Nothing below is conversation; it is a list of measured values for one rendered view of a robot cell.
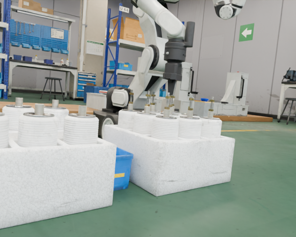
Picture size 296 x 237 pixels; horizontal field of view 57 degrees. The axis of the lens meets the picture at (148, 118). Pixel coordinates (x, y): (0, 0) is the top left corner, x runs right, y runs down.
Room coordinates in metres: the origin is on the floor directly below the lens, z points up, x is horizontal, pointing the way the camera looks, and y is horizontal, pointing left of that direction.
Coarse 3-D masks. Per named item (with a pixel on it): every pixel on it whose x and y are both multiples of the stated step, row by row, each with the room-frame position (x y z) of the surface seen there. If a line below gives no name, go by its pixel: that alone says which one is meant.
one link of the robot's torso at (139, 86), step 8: (144, 56) 1.56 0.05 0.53; (152, 56) 1.51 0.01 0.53; (144, 64) 1.55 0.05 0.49; (144, 72) 1.56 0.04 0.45; (152, 72) 1.60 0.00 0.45; (160, 72) 1.66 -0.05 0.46; (136, 80) 1.70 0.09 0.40; (144, 80) 1.58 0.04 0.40; (152, 80) 1.67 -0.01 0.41; (160, 80) 1.65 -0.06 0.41; (128, 88) 1.75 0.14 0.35; (136, 88) 1.70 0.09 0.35; (144, 88) 1.63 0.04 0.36; (152, 88) 1.72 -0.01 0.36; (128, 96) 1.72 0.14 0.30; (136, 96) 1.69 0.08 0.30; (144, 96) 1.72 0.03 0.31; (136, 104) 1.73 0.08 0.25; (144, 104) 1.77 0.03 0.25
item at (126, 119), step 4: (120, 112) 1.11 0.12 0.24; (124, 112) 1.10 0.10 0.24; (128, 112) 1.10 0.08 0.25; (132, 112) 1.10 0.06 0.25; (136, 112) 1.11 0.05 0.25; (120, 116) 1.11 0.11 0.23; (124, 116) 1.10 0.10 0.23; (128, 116) 1.10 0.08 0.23; (132, 116) 1.10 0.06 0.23; (120, 120) 1.11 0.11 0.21; (124, 120) 1.10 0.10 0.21; (128, 120) 1.10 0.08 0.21; (132, 120) 1.10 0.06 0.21; (120, 124) 1.11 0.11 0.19; (124, 124) 1.10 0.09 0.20; (128, 124) 1.10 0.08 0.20; (132, 124) 1.10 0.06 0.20; (124, 128) 1.10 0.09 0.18; (128, 128) 1.10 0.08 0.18; (132, 128) 1.10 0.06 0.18
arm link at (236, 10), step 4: (232, 0) 1.60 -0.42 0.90; (236, 0) 1.57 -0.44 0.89; (240, 0) 1.57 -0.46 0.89; (244, 0) 1.57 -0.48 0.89; (232, 4) 1.60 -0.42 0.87; (236, 4) 1.58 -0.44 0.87; (240, 4) 1.58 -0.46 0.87; (232, 8) 1.58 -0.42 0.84; (236, 8) 1.58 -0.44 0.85; (240, 8) 1.59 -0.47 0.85; (236, 12) 1.60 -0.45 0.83; (232, 16) 1.59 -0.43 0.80
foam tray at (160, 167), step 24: (120, 144) 1.04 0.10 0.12; (144, 144) 0.92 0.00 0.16; (168, 144) 0.87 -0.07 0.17; (192, 144) 0.93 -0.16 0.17; (216, 144) 1.01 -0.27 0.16; (144, 168) 0.91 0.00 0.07; (168, 168) 0.87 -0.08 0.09; (192, 168) 0.94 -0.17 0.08; (216, 168) 1.02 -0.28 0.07; (168, 192) 0.88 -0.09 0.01
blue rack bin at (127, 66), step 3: (111, 63) 6.41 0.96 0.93; (114, 63) 6.30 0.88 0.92; (120, 63) 6.13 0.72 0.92; (123, 63) 6.17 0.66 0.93; (126, 63) 6.55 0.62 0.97; (129, 63) 6.45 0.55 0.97; (120, 66) 6.14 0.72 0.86; (123, 66) 6.18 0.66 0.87; (126, 66) 6.23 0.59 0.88; (129, 66) 6.28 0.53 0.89; (111, 69) 6.42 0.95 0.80; (120, 69) 6.16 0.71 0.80; (123, 69) 6.19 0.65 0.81; (126, 69) 6.24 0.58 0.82; (129, 69) 6.29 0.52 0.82
